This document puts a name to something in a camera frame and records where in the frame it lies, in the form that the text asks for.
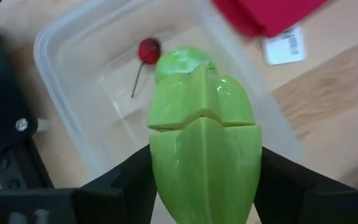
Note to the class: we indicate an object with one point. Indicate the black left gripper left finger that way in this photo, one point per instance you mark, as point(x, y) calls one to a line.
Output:
point(129, 199)

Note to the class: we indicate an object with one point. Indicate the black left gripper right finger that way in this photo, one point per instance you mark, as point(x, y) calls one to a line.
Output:
point(291, 202)

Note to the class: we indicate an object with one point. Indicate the green toy starfruit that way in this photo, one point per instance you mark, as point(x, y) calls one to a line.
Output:
point(204, 161)

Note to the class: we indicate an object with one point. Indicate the dark red toy cherry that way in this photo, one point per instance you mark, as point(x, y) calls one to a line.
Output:
point(149, 51)

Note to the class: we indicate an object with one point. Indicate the clear plastic tupperware container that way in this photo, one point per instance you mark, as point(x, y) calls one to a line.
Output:
point(82, 77)

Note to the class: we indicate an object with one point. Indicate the white cloth tag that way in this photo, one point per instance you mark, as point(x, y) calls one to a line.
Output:
point(284, 46)

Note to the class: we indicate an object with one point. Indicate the red cloth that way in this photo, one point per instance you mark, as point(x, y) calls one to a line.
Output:
point(275, 15)

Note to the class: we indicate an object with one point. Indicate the black metal table frame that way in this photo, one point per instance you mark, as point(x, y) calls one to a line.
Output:
point(26, 168)

